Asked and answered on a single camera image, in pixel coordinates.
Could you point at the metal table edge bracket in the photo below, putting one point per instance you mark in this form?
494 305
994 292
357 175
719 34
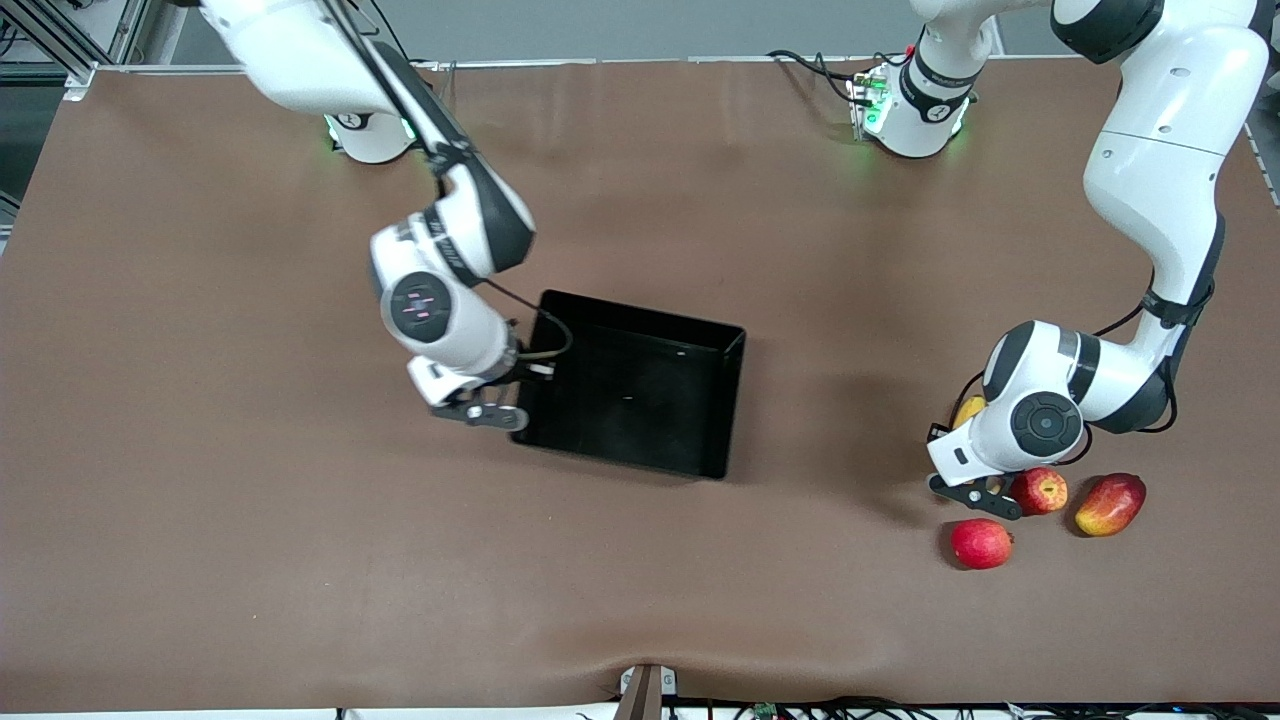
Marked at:
645 695

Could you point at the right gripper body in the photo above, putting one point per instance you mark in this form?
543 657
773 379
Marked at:
522 373

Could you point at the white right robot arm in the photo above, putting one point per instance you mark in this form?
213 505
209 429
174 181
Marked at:
290 50

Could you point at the aluminium table edge rail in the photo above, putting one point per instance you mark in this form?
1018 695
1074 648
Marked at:
1265 150

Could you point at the red yellow mango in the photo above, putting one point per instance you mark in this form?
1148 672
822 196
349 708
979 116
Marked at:
1110 505

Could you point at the red pomegranate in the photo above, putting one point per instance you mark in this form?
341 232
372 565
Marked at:
981 544

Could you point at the black rectangular plastic tray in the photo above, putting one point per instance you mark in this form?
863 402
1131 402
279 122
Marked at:
640 400

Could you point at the aluminium frame with struts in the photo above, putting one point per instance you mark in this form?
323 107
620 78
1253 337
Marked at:
125 30

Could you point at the yellow banana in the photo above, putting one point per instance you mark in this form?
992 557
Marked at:
968 410

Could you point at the red yellow apple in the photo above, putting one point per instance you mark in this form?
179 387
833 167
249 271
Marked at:
1040 491

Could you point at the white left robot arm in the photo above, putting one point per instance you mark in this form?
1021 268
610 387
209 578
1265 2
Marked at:
1160 150

